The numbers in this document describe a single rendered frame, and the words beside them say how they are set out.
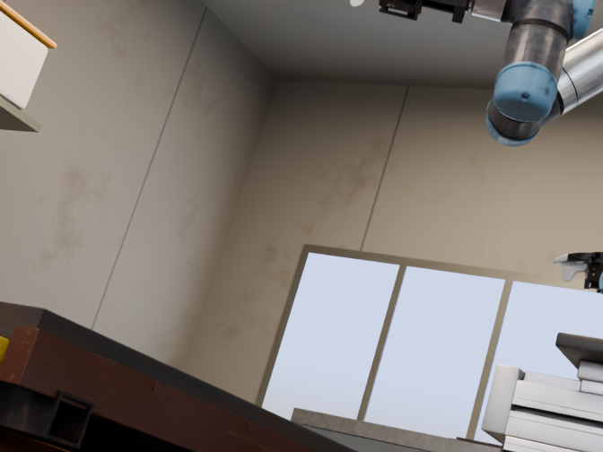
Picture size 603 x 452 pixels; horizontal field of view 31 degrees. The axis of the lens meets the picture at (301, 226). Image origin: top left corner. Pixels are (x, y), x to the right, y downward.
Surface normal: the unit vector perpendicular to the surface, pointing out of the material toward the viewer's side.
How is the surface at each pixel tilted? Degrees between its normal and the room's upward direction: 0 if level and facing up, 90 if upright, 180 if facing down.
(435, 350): 90
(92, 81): 90
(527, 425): 90
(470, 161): 90
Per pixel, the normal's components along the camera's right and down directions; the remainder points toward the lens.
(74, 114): 0.84, 0.11
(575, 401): -0.45, -0.38
